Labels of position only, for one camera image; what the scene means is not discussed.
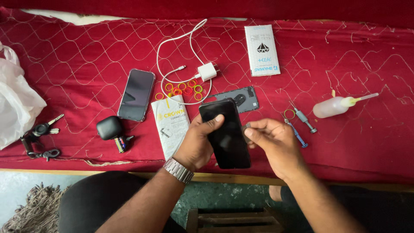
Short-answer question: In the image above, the person's left hand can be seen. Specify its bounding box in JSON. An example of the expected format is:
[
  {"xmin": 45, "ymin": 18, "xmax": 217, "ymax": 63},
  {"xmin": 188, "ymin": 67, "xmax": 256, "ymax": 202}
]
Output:
[{"xmin": 172, "ymin": 114, "xmax": 225, "ymax": 171}]

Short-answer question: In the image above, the person's right hand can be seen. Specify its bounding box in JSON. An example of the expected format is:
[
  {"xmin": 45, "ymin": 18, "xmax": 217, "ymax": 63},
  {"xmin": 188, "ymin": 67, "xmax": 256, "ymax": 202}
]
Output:
[{"xmin": 244, "ymin": 118, "xmax": 310, "ymax": 184}]

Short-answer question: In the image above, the black smartphone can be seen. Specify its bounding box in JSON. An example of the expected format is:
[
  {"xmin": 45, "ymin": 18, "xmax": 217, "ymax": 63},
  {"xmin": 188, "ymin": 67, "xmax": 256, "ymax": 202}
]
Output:
[{"xmin": 199, "ymin": 98, "xmax": 252, "ymax": 170}]

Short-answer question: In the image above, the small grey phone part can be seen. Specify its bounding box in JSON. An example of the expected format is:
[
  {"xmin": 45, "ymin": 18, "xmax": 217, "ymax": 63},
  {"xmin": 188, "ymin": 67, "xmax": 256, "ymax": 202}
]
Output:
[{"xmin": 241, "ymin": 122, "xmax": 252, "ymax": 145}]

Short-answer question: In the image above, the blue precision screwdriver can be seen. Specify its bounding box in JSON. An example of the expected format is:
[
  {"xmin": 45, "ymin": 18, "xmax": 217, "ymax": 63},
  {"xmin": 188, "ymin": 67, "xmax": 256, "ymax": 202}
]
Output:
[{"xmin": 284, "ymin": 118, "xmax": 309, "ymax": 149}]

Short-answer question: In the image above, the white packet with yellow print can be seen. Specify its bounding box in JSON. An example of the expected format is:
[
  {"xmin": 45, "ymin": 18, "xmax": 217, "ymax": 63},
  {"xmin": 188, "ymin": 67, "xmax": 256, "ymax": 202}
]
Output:
[{"xmin": 151, "ymin": 98, "xmax": 191, "ymax": 161}]

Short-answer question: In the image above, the silver metal wristwatch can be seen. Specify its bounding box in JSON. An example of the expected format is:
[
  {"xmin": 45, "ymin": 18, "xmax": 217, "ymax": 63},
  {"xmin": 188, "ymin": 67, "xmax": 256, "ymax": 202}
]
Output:
[{"xmin": 163, "ymin": 157, "xmax": 195, "ymax": 184}]

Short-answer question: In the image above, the silver precision screwdriver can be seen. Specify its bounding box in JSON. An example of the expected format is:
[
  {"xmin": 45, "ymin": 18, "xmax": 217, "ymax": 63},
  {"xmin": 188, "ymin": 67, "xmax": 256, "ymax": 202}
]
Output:
[{"xmin": 289, "ymin": 101, "xmax": 318, "ymax": 134}]

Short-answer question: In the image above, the person's foot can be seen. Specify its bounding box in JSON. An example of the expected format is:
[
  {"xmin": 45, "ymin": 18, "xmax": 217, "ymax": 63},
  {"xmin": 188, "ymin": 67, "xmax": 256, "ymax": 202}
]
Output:
[{"xmin": 269, "ymin": 185, "xmax": 283, "ymax": 202}]

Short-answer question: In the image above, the heap of coloured rubber bands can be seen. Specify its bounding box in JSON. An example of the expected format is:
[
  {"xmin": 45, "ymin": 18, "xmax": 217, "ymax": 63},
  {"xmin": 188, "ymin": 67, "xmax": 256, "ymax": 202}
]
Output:
[{"xmin": 155, "ymin": 79, "xmax": 204, "ymax": 102}]

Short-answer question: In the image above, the grey phone back housing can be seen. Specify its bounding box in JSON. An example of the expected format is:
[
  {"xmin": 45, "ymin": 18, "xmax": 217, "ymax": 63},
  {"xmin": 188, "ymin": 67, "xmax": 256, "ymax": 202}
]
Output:
[{"xmin": 204, "ymin": 86, "xmax": 260, "ymax": 114}]

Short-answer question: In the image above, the clear plastic squeeze bottle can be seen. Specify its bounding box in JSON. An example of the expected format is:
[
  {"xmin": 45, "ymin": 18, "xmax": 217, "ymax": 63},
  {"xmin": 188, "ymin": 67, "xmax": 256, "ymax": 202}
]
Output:
[{"xmin": 312, "ymin": 93, "xmax": 380, "ymax": 119}]

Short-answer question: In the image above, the white charger adapter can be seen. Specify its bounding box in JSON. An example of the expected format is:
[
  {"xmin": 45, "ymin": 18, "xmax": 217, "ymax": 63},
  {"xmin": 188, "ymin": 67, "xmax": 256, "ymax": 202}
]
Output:
[{"xmin": 195, "ymin": 62, "xmax": 221, "ymax": 82}]

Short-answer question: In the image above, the smartphone in clear case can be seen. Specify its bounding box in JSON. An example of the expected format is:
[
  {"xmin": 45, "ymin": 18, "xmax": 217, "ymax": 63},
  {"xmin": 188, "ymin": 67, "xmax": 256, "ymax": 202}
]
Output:
[{"xmin": 117, "ymin": 68, "xmax": 156, "ymax": 122}]

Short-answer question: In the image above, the black earbuds case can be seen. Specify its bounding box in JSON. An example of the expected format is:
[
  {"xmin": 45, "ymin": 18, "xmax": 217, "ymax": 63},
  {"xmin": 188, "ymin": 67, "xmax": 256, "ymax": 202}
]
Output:
[{"xmin": 96, "ymin": 115, "xmax": 123, "ymax": 141}]

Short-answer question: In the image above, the wooden stool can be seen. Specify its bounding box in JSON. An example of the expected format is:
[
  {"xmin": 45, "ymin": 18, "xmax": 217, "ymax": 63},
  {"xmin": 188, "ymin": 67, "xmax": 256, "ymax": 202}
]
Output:
[{"xmin": 186, "ymin": 207, "xmax": 286, "ymax": 233}]

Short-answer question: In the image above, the white packet with diamond print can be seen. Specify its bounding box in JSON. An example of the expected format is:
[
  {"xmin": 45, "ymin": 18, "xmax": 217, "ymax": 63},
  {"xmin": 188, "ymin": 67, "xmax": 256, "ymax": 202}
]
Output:
[{"xmin": 244, "ymin": 25, "xmax": 281, "ymax": 77}]

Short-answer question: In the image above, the person's left leg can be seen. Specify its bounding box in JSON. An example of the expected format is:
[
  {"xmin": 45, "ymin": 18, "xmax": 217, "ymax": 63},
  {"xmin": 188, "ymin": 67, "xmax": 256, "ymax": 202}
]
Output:
[{"xmin": 58, "ymin": 170, "xmax": 186, "ymax": 233}]

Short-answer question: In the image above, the person's leg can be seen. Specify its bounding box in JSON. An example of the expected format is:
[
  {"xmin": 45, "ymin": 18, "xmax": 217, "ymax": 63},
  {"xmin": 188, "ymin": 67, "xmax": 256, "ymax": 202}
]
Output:
[
  {"xmin": 280, "ymin": 184, "xmax": 414, "ymax": 233},
  {"xmin": 58, "ymin": 170, "xmax": 186, "ymax": 233}
]

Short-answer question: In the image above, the person's right leg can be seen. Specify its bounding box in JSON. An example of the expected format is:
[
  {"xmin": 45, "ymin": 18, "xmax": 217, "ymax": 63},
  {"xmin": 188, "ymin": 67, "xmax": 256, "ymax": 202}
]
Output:
[{"xmin": 280, "ymin": 184, "xmax": 414, "ymax": 233}]

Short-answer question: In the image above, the red quilted cloth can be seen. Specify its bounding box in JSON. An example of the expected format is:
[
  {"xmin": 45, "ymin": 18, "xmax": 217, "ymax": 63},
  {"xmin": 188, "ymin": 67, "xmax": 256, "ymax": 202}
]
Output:
[{"xmin": 0, "ymin": 6, "xmax": 414, "ymax": 186}]

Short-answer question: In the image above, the brown fringed rug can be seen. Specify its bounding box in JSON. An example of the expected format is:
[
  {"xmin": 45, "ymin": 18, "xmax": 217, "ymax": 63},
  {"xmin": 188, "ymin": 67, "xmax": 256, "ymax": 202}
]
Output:
[{"xmin": 0, "ymin": 182, "xmax": 71, "ymax": 233}]

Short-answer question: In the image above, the white plastic bag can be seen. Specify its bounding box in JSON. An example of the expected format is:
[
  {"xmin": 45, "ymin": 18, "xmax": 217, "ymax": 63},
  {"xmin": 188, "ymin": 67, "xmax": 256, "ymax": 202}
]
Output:
[{"xmin": 0, "ymin": 41, "xmax": 48, "ymax": 150}]

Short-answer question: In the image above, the wooden bed frame edge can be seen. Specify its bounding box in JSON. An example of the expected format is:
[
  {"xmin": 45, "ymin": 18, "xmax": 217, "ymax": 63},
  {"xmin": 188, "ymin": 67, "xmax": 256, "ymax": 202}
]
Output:
[{"xmin": 0, "ymin": 168, "xmax": 414, "ymax": 194}]

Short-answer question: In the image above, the white charging cable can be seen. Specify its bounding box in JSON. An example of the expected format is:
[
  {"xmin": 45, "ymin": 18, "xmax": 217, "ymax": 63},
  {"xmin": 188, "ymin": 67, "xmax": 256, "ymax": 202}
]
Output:
[{"xmin": 157, "ymin": 18, "xmax": 213, "ymax": 106}]

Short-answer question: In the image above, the bunch of keys black strap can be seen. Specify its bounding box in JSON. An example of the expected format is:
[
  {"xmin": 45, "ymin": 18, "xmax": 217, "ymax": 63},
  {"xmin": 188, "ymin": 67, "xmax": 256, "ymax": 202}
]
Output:
[{"xmin": 20, "ymin": 113, "xmax": 65, "ymax": 162}]

